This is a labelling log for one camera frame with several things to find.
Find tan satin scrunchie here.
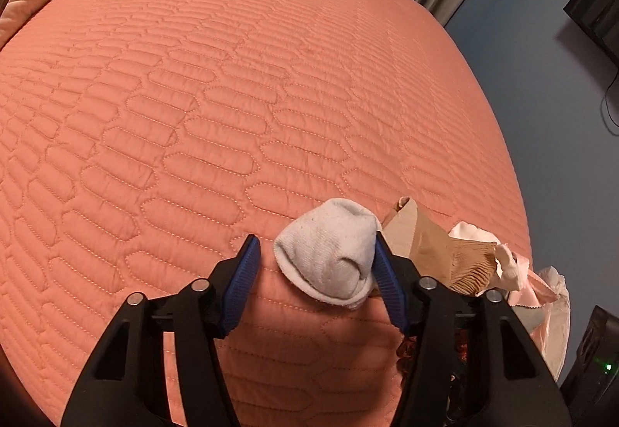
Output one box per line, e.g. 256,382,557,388
382,196,504,297

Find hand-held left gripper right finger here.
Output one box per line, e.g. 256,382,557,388
372,233,569,427

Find trash bin with white liner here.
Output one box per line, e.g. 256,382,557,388
529,266,571,379

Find black wall television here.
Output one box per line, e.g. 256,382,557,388
563,0,619,50

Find pink zigzag-edged cloth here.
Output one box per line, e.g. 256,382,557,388
508,253,564,312

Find dark brown scrunchie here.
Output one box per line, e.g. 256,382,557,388
397,330,470,389

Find black power cable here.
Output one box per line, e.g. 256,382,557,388
601,69,619,135

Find pale grey sock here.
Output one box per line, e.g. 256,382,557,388
273,198,380,309

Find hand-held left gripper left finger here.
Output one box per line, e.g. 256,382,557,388
60,234,262,427

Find white crumpled cloth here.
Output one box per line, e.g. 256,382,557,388
447,221,525,292

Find pink quilted bed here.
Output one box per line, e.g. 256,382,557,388
0,0,535,427

